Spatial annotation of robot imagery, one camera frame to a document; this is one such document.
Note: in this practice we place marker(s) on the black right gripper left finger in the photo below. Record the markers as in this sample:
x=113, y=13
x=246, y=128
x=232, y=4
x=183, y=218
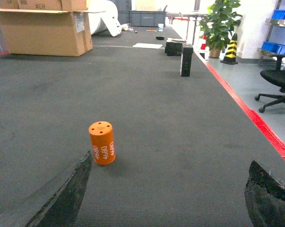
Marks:
x=57, y=203

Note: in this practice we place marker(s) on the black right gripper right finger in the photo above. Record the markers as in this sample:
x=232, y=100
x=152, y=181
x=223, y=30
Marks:
x=264, y=197

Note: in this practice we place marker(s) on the orange cylinder cap 4680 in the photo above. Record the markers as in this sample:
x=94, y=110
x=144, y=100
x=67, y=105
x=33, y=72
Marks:
x=101, y=135

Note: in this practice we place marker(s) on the metal shelf with blue bins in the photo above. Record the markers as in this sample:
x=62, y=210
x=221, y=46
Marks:
x=274, y=42

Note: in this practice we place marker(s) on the black office chair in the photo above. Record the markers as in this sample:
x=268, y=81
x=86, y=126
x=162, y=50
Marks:
x=275, y=77

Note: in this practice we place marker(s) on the yellow black traffic cone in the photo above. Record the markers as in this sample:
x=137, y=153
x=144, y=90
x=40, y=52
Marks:
x=230, y=54

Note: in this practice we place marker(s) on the upright black box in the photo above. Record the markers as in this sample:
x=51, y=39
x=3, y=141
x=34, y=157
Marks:
x=186, y=57

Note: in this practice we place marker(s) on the large open cardboard box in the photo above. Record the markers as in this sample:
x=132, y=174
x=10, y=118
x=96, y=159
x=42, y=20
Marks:
x=46, y=32

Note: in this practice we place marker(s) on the potted green plant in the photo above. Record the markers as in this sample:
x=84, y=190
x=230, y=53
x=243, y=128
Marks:
x=218, y=25

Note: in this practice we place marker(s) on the stacked black boxes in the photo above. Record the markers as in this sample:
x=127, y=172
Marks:
x=174, y=47

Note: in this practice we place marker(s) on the white flat sheet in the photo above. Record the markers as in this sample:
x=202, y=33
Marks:
x=147, y=46

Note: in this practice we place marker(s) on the upper cardboard box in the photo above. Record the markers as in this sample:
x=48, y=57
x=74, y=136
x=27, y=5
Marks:
x=59, y=5

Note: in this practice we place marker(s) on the white paper cup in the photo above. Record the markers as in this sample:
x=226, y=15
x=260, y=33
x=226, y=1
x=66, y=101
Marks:
x=160, y=27

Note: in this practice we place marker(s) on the grey plastic crate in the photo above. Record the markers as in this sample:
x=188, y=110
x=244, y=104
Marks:
x=147, y=18

